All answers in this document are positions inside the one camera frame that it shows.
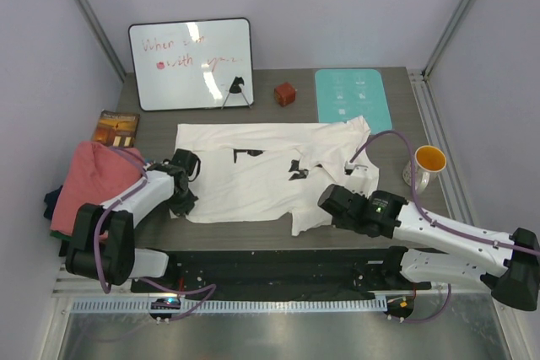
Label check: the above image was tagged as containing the white t shirt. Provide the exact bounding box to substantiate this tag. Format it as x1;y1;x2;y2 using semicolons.
175;116;379;236

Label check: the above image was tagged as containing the small white whiteboard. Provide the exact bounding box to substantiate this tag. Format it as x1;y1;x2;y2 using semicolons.
128;18;254;111

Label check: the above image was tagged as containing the red brown cube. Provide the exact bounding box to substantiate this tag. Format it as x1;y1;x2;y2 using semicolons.
273;82;297;107

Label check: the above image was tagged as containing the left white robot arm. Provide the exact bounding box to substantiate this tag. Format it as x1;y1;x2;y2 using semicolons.
65;147;201;293

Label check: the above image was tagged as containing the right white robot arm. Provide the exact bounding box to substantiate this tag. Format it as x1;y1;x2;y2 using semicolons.
318;185;539;311

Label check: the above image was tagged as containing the white mug yellow inside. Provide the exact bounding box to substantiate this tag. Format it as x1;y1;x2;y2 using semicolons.
402;145;447;194

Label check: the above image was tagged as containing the brown book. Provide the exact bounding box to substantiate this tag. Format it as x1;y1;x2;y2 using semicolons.
92;110;140;148

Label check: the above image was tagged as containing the pink folded t shirt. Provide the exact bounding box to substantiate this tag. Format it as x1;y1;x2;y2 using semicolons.
50;142;143;237

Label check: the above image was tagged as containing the teal cutting board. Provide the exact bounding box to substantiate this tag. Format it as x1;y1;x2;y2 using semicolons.
315;68;393;134

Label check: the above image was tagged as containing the green folded t shirt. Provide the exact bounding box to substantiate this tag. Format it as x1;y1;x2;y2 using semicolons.
50;231;70;240

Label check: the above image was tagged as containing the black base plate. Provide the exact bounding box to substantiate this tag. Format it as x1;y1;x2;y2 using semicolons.
158;247;431;302

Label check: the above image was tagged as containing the right aluminium rail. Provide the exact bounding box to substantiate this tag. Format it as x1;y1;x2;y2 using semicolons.
408;70;475;225

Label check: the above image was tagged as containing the aluminium rail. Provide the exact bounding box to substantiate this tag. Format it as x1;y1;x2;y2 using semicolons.
51;250;490;298
408;70;475;225

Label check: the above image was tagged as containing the perforated cable tray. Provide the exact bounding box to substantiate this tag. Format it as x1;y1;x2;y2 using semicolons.
71;296;387;314

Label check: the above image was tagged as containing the front aluminium rail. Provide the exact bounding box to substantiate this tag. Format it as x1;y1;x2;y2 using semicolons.
51;250;490;298

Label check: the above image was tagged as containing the left aluminium frame post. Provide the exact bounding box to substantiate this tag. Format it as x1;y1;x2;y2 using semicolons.
74;0;127;83

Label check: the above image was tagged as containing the aluminium frame post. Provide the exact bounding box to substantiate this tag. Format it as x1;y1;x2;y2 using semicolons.
422;0;476;80
74;0;127;83

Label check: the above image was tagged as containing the right aluminium frame post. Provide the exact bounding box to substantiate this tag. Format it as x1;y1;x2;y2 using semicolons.
422;0;476;80

